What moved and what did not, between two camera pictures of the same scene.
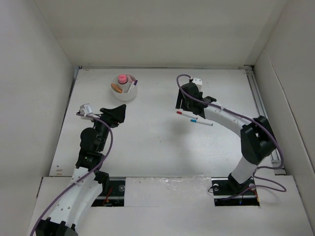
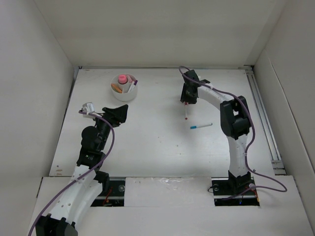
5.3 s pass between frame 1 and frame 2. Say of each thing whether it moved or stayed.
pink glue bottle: stayed
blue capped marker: moved
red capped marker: moved
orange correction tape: stayed
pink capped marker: stayed
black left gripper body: stayed
